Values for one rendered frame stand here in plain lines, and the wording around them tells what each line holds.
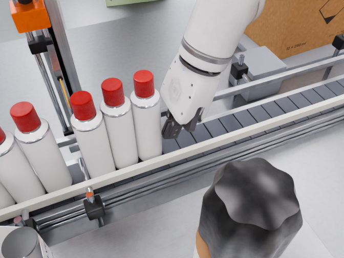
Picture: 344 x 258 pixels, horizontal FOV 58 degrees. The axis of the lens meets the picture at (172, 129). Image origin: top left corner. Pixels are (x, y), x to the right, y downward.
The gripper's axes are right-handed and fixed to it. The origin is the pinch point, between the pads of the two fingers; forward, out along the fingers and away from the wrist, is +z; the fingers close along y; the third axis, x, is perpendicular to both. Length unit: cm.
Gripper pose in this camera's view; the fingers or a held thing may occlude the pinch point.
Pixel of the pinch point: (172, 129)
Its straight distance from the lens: 61.0
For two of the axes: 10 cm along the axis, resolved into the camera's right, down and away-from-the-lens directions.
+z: -3.1, 7.3, 6.1
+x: 8.7, -0.5, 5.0
